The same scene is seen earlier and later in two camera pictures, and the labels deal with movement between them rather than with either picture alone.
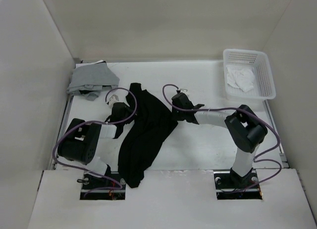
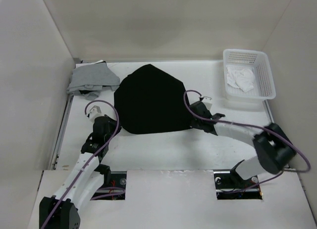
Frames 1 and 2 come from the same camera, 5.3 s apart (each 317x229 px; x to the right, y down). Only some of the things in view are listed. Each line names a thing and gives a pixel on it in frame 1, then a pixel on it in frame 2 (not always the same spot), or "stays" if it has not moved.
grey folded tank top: [88, 79] stays
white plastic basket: [247, 75] stays
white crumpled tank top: [240, 77] stays
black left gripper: [130, 111] → [113, 122]
